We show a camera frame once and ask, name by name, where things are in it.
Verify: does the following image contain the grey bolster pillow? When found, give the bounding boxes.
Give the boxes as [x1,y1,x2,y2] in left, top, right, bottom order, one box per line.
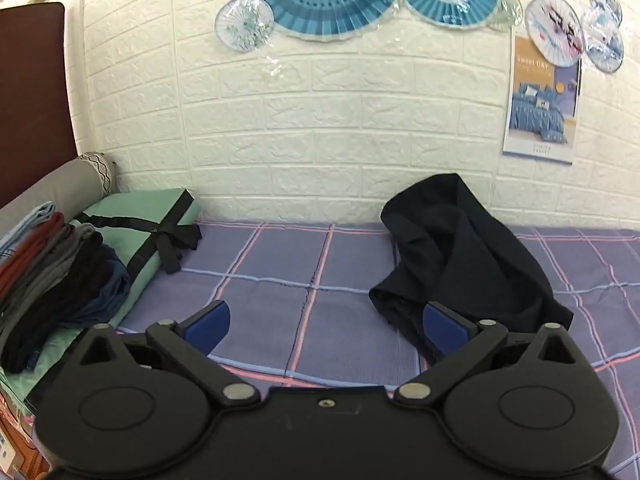
[0,151,119,235]

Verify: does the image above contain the green folded blanket black straps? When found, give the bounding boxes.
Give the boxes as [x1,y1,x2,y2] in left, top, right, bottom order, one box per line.
[0,187,203,417]

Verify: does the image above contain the white printed paper fan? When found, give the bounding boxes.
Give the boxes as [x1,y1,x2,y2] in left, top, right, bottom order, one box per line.
[525,0,585,69]

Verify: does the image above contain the dark navy pants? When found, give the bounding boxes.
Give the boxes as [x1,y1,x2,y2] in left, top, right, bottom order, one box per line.
[369,173,575,366]

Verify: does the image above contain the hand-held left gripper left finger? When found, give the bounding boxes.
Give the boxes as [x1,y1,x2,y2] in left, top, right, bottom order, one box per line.
[75,300,262,408]

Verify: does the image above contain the dark brown headboard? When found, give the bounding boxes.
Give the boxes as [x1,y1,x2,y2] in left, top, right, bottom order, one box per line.
[0,2,77,209]

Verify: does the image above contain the small pale blue paper fan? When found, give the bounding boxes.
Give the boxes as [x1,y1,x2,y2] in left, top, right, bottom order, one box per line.
[587,0,624,27]
[581,19,625,74]

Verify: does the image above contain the large blue paper fan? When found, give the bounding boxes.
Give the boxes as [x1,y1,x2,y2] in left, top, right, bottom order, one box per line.
[248,0,405,42]

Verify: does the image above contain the small clear paper fan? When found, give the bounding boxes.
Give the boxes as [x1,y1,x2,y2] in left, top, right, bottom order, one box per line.
[215,0,275,53]

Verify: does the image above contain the wall poster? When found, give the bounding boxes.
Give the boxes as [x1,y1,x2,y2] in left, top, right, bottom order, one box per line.
[502,30,584,166]

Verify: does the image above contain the purple plaid bed sheet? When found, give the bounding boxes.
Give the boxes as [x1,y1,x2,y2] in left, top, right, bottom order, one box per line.
[112,220,640,480]

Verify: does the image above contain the orange patterned box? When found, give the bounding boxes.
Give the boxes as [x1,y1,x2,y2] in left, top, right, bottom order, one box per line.
[0,389,51,480]

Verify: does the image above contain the stack of folded clothes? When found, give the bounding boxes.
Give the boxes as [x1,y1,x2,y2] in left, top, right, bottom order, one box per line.
[0,201,132,375]

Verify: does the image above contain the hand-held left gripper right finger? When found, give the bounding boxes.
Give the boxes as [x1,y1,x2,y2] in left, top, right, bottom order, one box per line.
[392,301,577,406]

